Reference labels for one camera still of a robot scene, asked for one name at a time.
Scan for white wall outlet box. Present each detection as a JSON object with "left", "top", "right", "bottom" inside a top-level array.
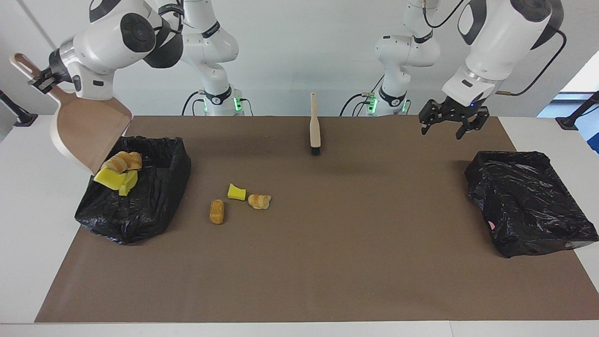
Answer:
[{"left": 62, "top": 90, "right": 113, "bottom": 113}]

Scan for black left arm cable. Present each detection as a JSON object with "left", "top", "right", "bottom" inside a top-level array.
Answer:
[{"left": 423, "top": 0, "right": 568, "bottom": 97}]

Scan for beige plastic dustpan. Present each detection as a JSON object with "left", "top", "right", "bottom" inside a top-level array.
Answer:
[{"left": 9, "top": 52, "right": 133, "bottom": 176}]

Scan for brown table mat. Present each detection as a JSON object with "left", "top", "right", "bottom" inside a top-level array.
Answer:
[{"left": 35, "top": 116, "right": 599, "bottom": 323}]

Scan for black clamp stand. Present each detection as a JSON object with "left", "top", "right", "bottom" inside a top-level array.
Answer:
[
  {"left": 0, "top": 90, "right": 38, "bottom": 127},
  {"left": 555, "top": 91, "right": 599, "bottom": 131}
]

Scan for brown toy bread roll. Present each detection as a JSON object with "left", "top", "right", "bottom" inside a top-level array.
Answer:
[{"left": 210, "top": 199, "right": 226, "bottom": 225}]

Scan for beige brush black bristles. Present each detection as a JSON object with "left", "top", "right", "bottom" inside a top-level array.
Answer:
[{"left": 309, "top": 92, "right": 321, "bottom": 156}]

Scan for bright window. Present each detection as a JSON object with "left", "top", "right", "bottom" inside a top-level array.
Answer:
[{"left": 559, "top": 55, "right": 599, "bottom": 94}]

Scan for notched yellow sponge piece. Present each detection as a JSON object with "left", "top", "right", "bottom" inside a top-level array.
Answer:
[{"left": 93, "top": 168, "right": 127, "bottom": 190}]

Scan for black trash bag bin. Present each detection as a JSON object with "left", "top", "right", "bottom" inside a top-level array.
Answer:
[{"left": 75, "top": 136, "right": 191, "bottom": 245}]

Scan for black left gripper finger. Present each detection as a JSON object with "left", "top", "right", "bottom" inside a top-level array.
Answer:
[
  {"left": 418, "top": 99, "right": 445, "bottom": 136},
  {"left": 455, "top": 107, "right": 491, "bottom": 140}
]

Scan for black bag bin pink patch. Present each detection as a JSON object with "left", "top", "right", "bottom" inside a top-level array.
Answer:
[{"left": 464, "top": 150, "right": 599, "bottom": 258}]

